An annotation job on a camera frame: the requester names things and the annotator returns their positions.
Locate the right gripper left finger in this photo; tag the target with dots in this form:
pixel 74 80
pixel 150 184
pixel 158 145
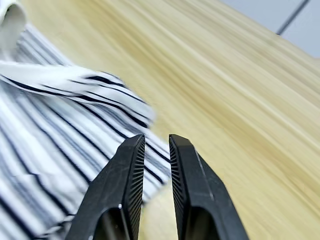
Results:
pixel 112 190

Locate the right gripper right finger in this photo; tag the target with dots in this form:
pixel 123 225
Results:
pixel 200 190

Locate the white black striped T-shirt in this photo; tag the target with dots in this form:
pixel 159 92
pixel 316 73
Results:
pixel 50 130

